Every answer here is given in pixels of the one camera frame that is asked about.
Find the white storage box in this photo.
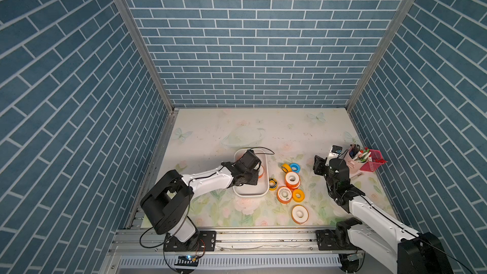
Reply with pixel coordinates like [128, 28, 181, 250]
[233, 147, 270, 199]

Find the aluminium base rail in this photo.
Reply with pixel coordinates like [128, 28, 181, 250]
[109, 226, 361, 256]

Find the large orange white tape roll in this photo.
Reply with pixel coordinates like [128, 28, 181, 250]
[285, 171, 301, 190]

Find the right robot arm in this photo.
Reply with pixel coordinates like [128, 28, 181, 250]
[313, 156, 453, 273]

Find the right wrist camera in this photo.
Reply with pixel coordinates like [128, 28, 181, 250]
[327, 145, 342, 165]

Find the yellow orange tape roll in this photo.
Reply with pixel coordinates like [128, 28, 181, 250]
[292, 189, 306, 203]

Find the blue tape roll small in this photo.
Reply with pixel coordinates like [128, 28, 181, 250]
[289, 163, 301, 173]

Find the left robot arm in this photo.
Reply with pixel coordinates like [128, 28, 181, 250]
[140, 149, 264, 247]

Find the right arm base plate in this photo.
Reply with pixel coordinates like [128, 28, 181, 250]
[316, 229, 360, 251]

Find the yellow black tape roll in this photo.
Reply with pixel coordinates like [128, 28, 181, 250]
[269, 178, 278, 191]

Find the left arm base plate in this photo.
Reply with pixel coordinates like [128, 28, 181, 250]
[164, 230, 216, 253]

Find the magenta plastic basket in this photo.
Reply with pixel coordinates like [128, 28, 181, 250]
[360, 150, 388, 173]

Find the large orange tape roll front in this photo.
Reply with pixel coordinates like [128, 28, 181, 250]
[291, 205, 309, 225]

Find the pink pen cup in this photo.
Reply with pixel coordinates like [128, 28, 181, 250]
[345, 144, 371, 178]

